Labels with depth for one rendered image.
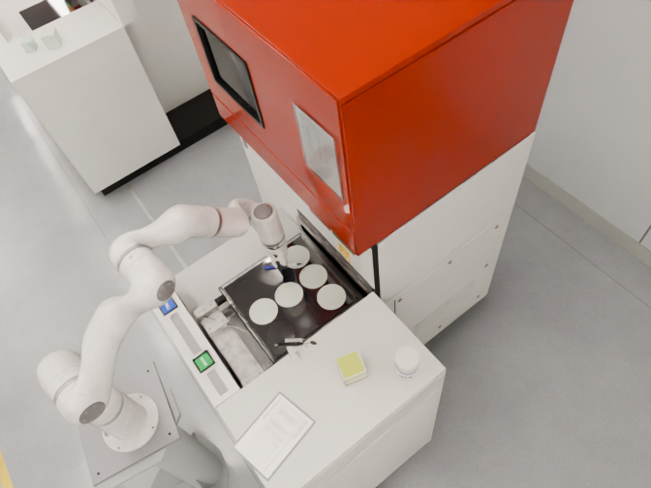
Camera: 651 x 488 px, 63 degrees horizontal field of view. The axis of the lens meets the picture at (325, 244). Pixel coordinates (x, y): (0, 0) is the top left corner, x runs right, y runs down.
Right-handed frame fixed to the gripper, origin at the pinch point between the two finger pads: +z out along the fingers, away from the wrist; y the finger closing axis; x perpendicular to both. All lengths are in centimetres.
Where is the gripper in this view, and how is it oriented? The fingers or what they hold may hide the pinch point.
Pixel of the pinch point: (282, 262)
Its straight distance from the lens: 193.0
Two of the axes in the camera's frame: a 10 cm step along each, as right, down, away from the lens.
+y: -0.5, -8.3, 5.5
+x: -9.9, 1.1, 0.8
